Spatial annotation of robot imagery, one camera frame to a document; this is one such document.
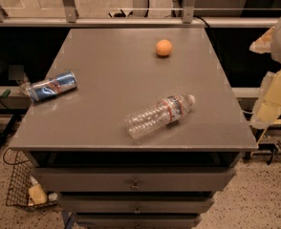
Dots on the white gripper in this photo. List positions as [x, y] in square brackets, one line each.
[268, 105]

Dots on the orange fruit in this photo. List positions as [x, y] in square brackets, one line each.
[164, 48]

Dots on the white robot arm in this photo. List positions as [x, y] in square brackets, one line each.
[267, 107]

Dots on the red bull can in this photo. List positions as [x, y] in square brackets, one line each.
[52, 87]

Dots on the clear plastic water bottle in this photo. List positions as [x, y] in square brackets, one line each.
[165, 111]

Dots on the grey drawer cabinet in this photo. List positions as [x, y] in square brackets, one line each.
[150, 134]

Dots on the yellow sponge in basket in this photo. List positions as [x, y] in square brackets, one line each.
[38, 195]

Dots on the black wire basket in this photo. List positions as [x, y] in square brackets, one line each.
[20, 183]

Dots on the metal rail frame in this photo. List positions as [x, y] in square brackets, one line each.
[140, 13]

